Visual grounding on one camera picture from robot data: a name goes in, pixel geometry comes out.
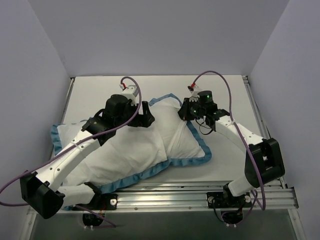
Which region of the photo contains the blue white patterned pillowcase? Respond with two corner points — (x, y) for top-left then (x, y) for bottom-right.
(61, 93), (212, 194)

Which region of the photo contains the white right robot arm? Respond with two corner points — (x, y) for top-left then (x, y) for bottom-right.
(178, 90), (285, 207)

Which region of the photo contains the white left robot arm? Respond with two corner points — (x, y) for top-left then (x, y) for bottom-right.
(20, 94), (155, 219)

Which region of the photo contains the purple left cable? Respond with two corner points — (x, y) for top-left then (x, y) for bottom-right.
(0, 76), (143, 228)

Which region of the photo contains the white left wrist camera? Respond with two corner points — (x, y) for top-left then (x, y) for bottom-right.
(119, 84), (139, 99)

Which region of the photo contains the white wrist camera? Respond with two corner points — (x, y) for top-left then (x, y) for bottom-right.
(187, 83), (203, 98)
(119, 84), (139, 99)

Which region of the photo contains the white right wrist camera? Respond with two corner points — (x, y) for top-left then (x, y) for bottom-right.
(187, 83), (203, 98)

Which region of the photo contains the aluminium side rail right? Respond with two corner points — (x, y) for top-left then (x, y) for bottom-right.
(242, 75), (288, 189)

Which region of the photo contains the aluminium side rail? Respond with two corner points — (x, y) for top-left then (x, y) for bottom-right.
(242, 75), (288, 189)
(50, 77), (76, 157)

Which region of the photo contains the aluminium side rail left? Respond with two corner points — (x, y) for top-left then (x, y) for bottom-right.
(50, 77), (76, 157)

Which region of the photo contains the aluminium front rail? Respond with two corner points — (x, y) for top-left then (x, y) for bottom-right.
(24, 183), (300, 216)

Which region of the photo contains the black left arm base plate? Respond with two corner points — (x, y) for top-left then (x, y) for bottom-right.
(79, 193), (118, 211)

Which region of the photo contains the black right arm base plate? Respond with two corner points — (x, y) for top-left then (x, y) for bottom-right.
(206, 191), (252, 209)

